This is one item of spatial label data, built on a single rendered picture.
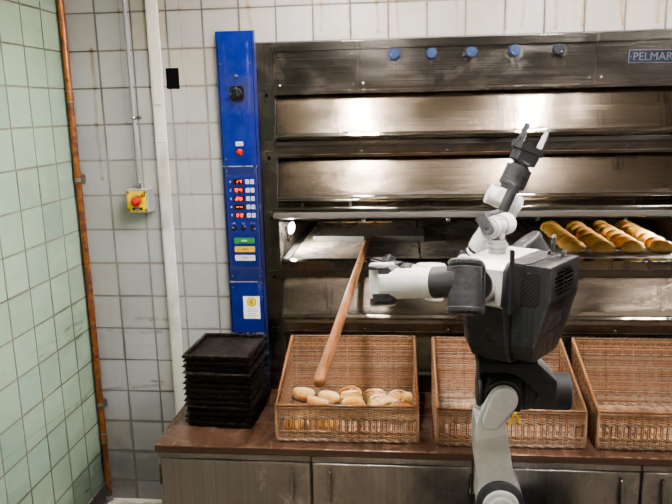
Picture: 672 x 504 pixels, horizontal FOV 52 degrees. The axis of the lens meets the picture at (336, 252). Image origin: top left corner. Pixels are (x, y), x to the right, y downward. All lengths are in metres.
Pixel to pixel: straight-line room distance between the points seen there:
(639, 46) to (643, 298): 1.03
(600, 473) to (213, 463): 1.44
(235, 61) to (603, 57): 1.48
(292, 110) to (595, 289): 1.49
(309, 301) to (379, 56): 1.08
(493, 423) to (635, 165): 1.37
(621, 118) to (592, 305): 0.78
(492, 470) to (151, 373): 1.71
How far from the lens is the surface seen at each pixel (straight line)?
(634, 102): 3.06
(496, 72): 2.95
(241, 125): 2.95
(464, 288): 1.86
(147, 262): 3.19
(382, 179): 2.92
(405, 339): 3.05
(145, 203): 3.06
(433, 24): 2.92
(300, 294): 3.06
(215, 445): 2.77
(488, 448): 2.23
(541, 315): 1.97
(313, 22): 2.95
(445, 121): 2.90
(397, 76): 2.92
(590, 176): 3.02
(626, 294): 3.16
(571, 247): 3.21
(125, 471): 3.62
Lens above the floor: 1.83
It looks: 12 degrees down
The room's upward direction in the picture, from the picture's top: 1 degrees counter-clockwise
